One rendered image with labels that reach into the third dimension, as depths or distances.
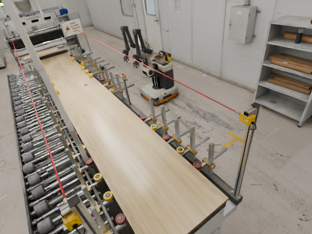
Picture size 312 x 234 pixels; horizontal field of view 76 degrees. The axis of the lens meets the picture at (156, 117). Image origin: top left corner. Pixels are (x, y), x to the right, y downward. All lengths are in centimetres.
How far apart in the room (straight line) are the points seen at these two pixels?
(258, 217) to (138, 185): 153
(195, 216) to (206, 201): 15
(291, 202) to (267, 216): 38
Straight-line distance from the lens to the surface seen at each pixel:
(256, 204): 291
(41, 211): 223
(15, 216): 356
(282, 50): 425
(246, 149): 158
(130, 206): 181
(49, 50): 584
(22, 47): 582
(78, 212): 87
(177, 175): 191
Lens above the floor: 245
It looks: 37 degrees down
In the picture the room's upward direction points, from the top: 9 degrees counter-clockwise
